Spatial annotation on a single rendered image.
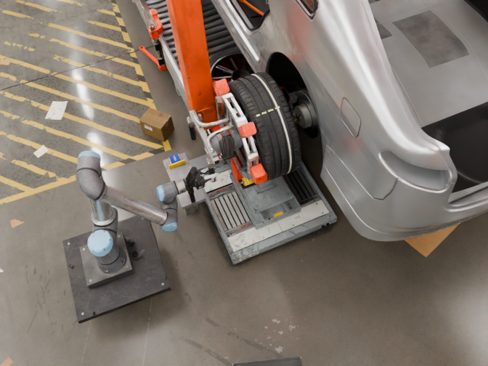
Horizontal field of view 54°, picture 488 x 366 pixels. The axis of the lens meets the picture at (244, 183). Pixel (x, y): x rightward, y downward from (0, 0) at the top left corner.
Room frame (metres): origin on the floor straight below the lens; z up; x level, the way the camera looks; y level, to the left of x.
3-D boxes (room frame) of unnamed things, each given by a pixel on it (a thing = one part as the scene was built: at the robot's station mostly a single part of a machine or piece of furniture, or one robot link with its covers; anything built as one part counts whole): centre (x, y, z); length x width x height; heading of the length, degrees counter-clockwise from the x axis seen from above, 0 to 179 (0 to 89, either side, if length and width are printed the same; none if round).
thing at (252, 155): (1.90, 0.02, 0.85); 0.54 x 0.07 x 0.54; 19
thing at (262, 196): (1.96, -0.14, 0.32); 0.40 x 0.30 x 0.28; 19
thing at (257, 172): (1.61, -0.09, 0.85); 0.09 x 0.08 x 0.07; 19
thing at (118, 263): (1.37, 0.90, 0.40); 0.19 x 0.19 x 0.10
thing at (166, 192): (1.57, 0.46, 0.81); 0.12 x 0.09 x 0.10; 109
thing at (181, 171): (1.89, 0.42, 0.44); 0.43 x 0.17 x 0.03; 19
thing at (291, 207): (1.93, -0.15, 0.13); 0.50 x 0.36 x 0.10; 19
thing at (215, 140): (1.88, 0.09, 0.85); 0.21 x 0.14 x 0.14; 109
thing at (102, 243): (1.38, 0.90, 0.54); 0.17 x 0.15 x 0.18; 1
